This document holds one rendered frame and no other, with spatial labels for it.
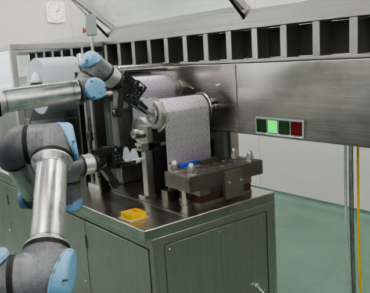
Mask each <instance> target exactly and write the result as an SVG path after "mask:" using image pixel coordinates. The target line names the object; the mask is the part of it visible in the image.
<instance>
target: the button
mask: <svg viewBox="0 0 370 293"><path fill-rule="evenodd" d="M121 217H122V218H125V219H127V220H130V221H133V220H136V219H140V218H143V217H146V211H144V210H142V209H138V208H133V209H129V210H125V211H122V212H121Z"/></svg>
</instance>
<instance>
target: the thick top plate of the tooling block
mask: <svg viewBox="0 0 370 293"><path fill-rule="evenodd" d="M238 157H239V158H236V159H231V158H230V157H228V158H223V159H219V160H218V161H217V162H212V163H207V164H204V165H194V166H195V170H196V175H193V176H188V175H187V173H188V172H187V169H188V167H183V168H180V169H178V170H179V172H176V173H172V172H170V171H165V172H164V174H165V184H166V187H170V188H174V189H177V190H181V191H185V192H189V193H191V192H195V191H200V190H203V189H206V188H211V187H215V186H218V185H221V184H222V172H225V171H229V170H233V169H238V168H243V178H248V177H252V176H256V175H259V174H262V173H263V160H260V159H254V161H246V157H242V156H238Z"/></svg>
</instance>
